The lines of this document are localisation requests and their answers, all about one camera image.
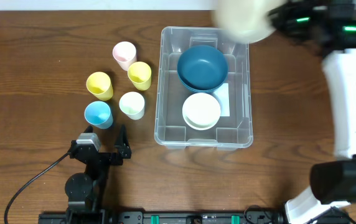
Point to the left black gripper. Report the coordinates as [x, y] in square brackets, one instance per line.
[102, 156]

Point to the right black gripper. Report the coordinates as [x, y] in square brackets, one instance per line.
[281, 17]

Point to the beige large bowl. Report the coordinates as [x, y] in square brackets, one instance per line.
[245, 21]

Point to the white small bowl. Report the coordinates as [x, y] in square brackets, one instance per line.
[201, 108]

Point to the dark blue bowl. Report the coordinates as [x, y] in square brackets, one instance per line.
[203, 82]
[202, 59]

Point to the yellow small bowl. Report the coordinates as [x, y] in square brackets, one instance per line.
[200, 126]

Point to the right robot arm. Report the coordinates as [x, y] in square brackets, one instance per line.
[333, 184]

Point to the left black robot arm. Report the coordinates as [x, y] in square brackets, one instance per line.
[85, 190]

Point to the yellow cup near container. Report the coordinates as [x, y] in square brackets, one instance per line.
[140, 75]

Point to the clear plastic storage container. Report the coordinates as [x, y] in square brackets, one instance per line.
[229, 133]

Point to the white label in container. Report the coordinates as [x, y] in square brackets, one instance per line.
[222, 96]

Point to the light blue plastic cup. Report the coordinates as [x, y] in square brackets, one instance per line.
[98, 113]

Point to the pale green plastic cup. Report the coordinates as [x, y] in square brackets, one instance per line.
[132, 104]

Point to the yellow cup far left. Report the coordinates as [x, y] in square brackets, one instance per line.
[99, 84]

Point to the pink plastic cup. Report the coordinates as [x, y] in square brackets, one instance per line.
[125, 54]

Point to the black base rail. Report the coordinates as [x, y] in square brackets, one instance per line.
[256, 216]

